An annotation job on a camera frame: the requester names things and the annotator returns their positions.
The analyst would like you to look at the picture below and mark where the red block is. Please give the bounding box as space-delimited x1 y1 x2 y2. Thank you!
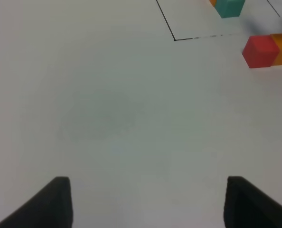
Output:
242 35 280 68

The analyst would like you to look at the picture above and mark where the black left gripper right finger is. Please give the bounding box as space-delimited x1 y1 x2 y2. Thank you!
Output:
223 176 282 228

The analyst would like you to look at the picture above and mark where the orange template block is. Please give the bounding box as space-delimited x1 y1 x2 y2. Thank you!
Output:
209 0 216 7

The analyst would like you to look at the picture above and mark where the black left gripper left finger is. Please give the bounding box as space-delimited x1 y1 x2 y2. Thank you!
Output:
0 177 74 228

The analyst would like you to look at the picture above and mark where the green template block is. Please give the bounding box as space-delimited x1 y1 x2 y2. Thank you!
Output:
215 0 245 18

